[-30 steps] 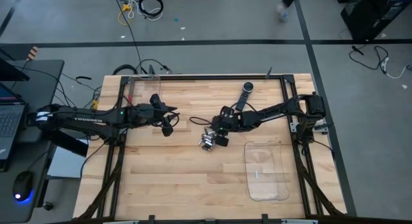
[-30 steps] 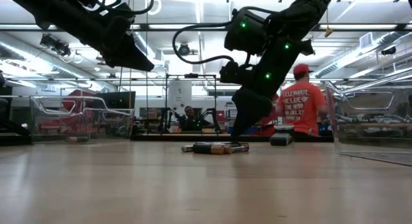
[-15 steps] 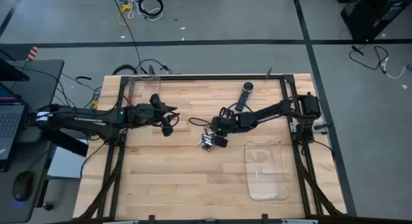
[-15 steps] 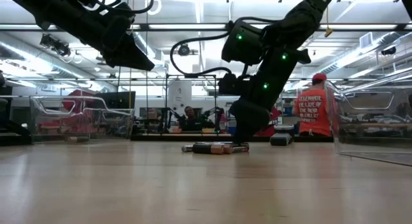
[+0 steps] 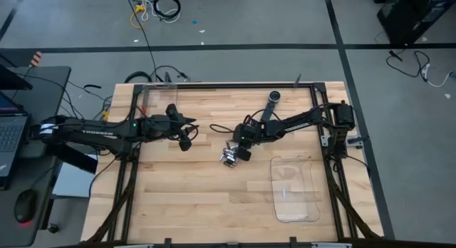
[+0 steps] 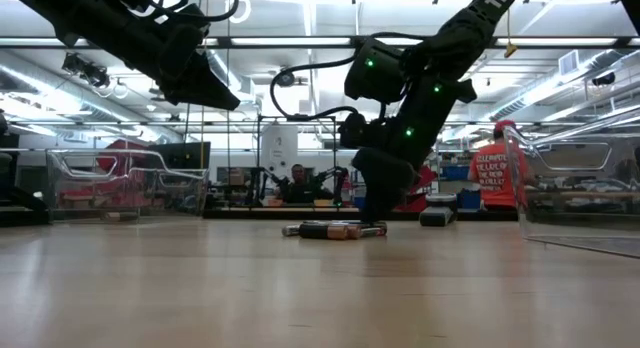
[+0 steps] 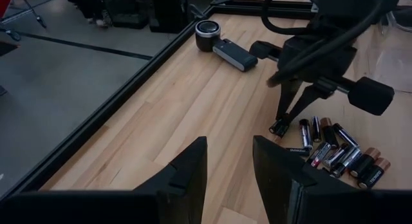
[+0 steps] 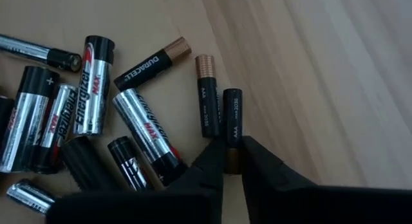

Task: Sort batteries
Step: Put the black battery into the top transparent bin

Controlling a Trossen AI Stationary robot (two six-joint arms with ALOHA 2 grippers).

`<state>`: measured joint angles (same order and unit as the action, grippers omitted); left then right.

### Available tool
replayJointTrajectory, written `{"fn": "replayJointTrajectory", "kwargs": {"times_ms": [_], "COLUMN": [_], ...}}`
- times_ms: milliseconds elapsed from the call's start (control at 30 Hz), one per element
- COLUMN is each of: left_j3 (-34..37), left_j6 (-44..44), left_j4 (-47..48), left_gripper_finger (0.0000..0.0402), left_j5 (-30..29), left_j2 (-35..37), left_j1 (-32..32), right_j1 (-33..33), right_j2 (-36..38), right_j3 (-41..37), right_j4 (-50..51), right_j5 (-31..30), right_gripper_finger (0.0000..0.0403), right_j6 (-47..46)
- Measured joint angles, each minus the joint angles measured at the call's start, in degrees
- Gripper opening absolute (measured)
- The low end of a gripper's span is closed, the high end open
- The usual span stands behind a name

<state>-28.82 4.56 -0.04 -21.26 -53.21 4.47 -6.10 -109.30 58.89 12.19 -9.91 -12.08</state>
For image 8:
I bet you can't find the silver black Energizer AA battery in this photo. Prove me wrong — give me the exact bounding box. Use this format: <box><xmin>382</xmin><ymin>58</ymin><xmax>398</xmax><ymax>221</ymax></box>
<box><xmin>30</xmin><ymin>84</ymin><xmax>79</xmax><ymax>175</ymax></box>
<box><xmin>112</xmin><ymin>88</ymin><xmax>189</xmax><ymax>187</ymax></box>
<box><xmin>0</xmin><ymin>65</ymin><xmax>61</xmax><ymax>174</ymax></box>
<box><xmin>73</xmin><ymin>35</ymin><xmax>116</xmax><ymax>136</ymax></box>

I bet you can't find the black copper Duracell AAA battery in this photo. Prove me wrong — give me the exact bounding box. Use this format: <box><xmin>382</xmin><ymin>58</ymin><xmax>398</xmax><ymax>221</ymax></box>
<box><xmin>194</xmin><ymin>54</ymin><xmax>223</xmax><ymax>138</ymax></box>
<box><xmin>113</xmin><ymin>36</ymin><xmax>192</xmax><ymax>92</ymax></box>
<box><xmin>222</xmin><ymin>88</ymin><xmax>243</xmax><ymax>175</ymax></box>

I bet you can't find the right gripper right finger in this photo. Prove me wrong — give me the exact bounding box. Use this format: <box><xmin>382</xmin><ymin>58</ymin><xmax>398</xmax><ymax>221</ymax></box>
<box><xmin>241</xmin><ymin>135</ymin><xmax>412</xmax><ymax>224</ymax></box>

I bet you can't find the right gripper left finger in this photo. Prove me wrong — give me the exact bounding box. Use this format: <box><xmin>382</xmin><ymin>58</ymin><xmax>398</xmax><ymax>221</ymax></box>
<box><xmin>46</xmin><ymin>135</ymin><xmax>226</xmax><ymax>224</ymax></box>

